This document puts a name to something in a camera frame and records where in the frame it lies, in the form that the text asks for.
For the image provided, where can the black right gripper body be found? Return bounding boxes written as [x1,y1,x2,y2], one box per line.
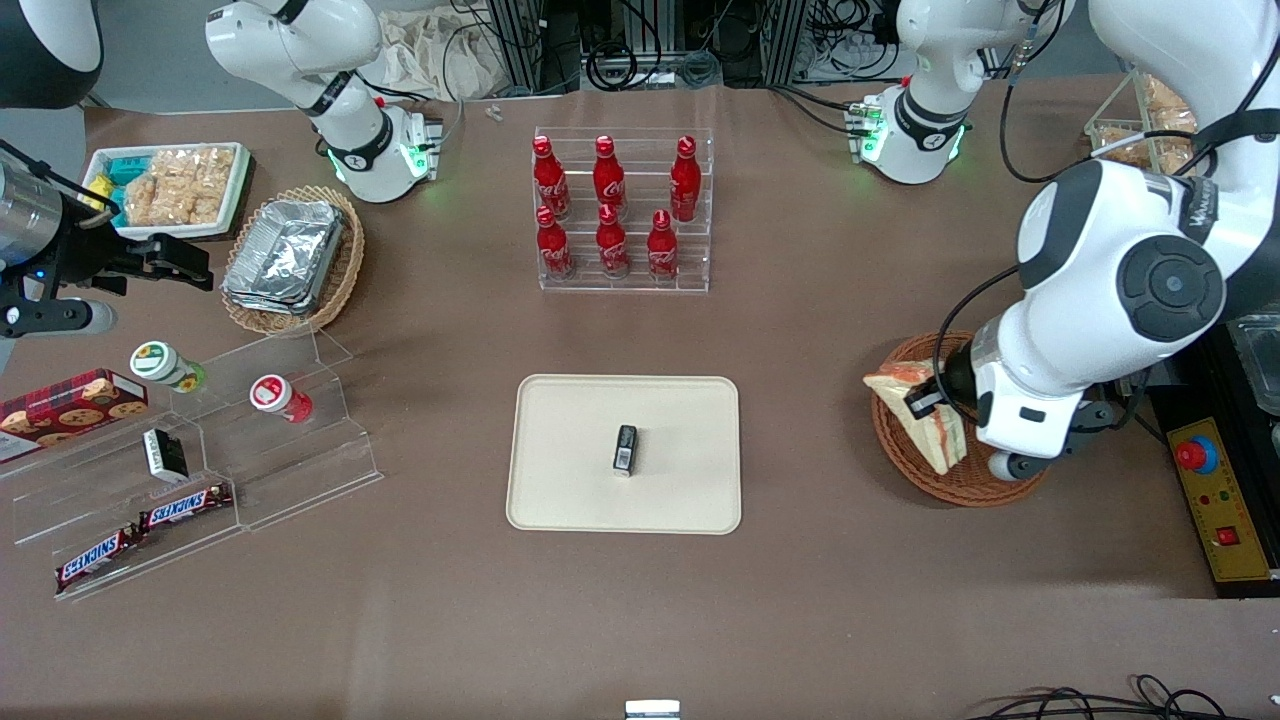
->
[42,205,153,301]

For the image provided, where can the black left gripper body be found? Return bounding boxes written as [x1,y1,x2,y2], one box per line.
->
[938,340,989,417]

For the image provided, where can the triangular sandwich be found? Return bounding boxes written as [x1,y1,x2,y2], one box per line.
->
[863,362,969,476]

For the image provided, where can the white plastic snack tray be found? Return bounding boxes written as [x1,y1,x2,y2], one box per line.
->
[82,142,251,241]

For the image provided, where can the round brown wicker basket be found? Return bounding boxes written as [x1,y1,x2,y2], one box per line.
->
[871,331,1051,508]

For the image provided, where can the aluminium foil tray stack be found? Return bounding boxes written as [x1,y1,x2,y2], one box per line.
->
[220,200,346,316]

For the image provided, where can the oval tan wicker basket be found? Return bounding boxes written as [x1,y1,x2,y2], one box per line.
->
[220,185,366,336]

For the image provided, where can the beige rectangular tray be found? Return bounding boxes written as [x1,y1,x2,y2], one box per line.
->
[506,375,742,535]

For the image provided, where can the clear rice cracker pack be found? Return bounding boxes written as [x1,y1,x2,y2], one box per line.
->
[1095,138,1193,171]
[1145,76,1197,131]
[150,148,237,206]
[124,172,226,227]

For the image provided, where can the green jar sunflower lid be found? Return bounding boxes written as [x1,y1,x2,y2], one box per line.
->
[130,341,208,393]

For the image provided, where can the red jar white lid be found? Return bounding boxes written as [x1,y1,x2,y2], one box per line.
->
[250,374,314,424]

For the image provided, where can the red cookie box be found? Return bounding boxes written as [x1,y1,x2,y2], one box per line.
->
[0,368,149,463]

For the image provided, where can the small black white box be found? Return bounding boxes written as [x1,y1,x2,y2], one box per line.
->
[142,428,189,483]

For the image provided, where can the clear acrylic stepped shelf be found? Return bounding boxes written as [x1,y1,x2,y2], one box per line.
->
[0,395,247,603]
[175,328,384,533]

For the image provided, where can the Snickers chocolate bar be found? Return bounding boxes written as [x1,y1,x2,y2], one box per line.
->
[55,525,146,593]
[138,483,234,531]

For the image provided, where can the clear acrylic bottle rack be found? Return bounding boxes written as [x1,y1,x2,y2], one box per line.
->
[533,126,715,294]

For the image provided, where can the yellow emergency stop box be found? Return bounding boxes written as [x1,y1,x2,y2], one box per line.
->
[1168,418,1273,583]

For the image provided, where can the red cola bottle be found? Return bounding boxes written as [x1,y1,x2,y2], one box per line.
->
[596,205,631,279]
[532,136,571,221]
[535,206,576,281]
[593,136,628,221]
[670,136,703,223]
[647,210,681,281]

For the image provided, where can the beige cloth bag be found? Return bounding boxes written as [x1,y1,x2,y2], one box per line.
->
[375,8,513,101]

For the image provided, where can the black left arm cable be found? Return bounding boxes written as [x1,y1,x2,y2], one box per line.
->
[932,264,1023,403]

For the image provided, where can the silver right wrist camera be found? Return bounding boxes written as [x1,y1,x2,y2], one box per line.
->
[0,298,117,339]

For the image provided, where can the white wire basket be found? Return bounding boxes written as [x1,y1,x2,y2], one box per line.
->
[1085,66,1206,173]

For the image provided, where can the black floor cables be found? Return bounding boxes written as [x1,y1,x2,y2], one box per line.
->
[968,674,1280,720]

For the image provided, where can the aluminium frame post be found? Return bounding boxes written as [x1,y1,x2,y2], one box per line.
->
[487,0,547,97]
[764,0,811,87]

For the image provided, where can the coiled black cable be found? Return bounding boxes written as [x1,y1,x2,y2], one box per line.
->
[584,40,639,93]

